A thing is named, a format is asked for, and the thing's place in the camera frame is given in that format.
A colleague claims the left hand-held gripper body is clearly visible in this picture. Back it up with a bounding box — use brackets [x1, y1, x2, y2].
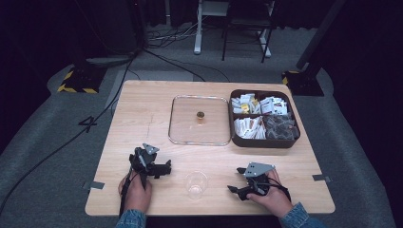
[128, 142, 161, 190]

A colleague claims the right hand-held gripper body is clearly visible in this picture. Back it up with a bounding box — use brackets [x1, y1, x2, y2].
[243, 161, 277, 197]

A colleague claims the person's right hand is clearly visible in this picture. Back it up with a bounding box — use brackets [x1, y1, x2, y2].
[246, 168, 295, 219]

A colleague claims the person's left hand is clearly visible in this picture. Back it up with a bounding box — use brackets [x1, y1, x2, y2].
[117, 172, 153, 214]

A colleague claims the brown compartment box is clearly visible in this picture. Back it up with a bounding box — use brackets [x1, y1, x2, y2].
[228, 88, 301, 149]

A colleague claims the clear plastic cup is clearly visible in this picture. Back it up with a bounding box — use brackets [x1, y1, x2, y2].
[183, 170, 209, 200]

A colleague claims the pile of white stick sachets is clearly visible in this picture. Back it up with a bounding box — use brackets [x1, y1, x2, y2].
[234, 116, 267, 141]

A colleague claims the pile of dark tea bags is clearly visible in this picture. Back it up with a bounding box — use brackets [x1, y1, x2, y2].
[262, 113, 300, 141]

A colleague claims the square glass lid with knob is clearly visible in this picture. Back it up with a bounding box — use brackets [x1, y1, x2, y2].
[167, 94, 233, 147]

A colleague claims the grey tape strip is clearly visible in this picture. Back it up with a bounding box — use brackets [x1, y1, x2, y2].
[82, 180, 106, 191]
[312, 173, 334, 183]

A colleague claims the pile of white yellow packets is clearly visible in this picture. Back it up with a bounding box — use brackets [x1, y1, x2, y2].
[230, 92, 261, 115]

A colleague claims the pile of white brown packets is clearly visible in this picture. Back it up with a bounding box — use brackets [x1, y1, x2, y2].
[259, 96, 289, 116]

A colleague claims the striped stand base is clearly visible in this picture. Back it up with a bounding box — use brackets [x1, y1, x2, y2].
[281, 69, 325, 97]
[57, 64, 108, 95]

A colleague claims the white desk leg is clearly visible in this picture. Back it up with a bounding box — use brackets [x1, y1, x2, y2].
[193, 0, 230, 56]

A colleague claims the slanted black stand pole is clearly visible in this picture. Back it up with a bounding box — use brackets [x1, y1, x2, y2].
[296, 0, 348, 71]

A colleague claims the right hand-held gripper cable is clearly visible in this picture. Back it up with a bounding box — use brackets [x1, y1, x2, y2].
[267, 176, 292, 203]

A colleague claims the hand-held gripper cable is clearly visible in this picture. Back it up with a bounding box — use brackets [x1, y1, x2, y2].
[267, 176, 292, 203]
[119, 166, 135, 219]

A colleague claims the left hand-held gripper cable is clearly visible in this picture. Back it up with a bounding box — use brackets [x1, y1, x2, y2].
[119, 166, 135, 219]

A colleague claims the bundle of floor cables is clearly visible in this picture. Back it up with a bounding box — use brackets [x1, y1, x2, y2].
[145, 15, 203, 50]

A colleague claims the black metal chair frame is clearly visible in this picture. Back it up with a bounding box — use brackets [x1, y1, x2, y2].
[221, 0, 276, 64]

